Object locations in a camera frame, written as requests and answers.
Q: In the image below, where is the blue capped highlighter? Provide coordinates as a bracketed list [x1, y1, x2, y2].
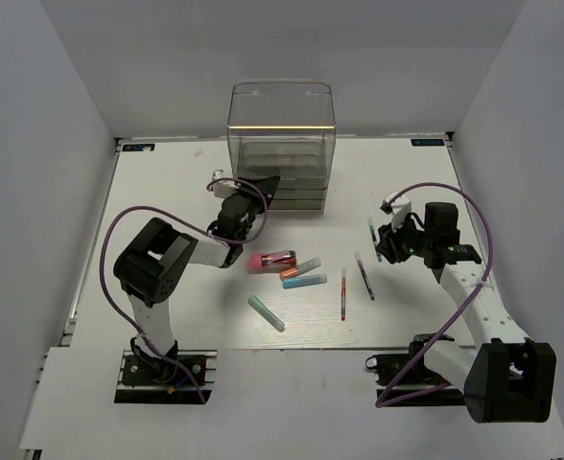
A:
[282, 274, 327, 289]

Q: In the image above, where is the green capped highlighter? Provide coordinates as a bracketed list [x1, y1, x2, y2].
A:
[247, 295, 285, 333]

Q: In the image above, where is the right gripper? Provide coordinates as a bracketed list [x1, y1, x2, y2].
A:
[376, 210, 434, 264]

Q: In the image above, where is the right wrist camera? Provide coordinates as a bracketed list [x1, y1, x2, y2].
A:
[380, 191, 411, 231]

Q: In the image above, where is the clear drawer organizer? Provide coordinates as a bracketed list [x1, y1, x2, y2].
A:
[226, 79, 337, 213]

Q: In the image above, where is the green pen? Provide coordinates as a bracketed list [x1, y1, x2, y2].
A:
[367, 218, 382, 263]

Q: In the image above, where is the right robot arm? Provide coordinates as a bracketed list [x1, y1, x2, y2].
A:
[377, 196, 556, 424]

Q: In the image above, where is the orange capped highlighter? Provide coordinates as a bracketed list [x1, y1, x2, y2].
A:
[279, 258, 321, 281]

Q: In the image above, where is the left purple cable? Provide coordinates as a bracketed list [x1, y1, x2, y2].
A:
[100, 177, 269, 403]

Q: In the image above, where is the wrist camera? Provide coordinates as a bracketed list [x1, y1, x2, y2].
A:
[380, 191, 411, 231]
[206, 170, 237, 199]

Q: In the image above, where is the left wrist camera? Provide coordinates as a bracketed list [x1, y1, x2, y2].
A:
[206, 170, 237, 199]

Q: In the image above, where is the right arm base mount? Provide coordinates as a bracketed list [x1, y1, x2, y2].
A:
[364, 333, 464, 407]

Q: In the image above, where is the blue purple pen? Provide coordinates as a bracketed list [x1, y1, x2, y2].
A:
[354, 251, 375, 301]

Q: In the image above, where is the red pen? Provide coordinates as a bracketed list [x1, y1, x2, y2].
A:
[341, 268, 347, 322]

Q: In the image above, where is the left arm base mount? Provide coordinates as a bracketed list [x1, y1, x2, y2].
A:
[114, 350, 217, 405]

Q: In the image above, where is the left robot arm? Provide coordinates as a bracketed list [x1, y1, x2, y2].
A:
[113, 171, 280, 382]

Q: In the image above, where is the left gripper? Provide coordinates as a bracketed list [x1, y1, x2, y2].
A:
[231, 174, 279, 242]

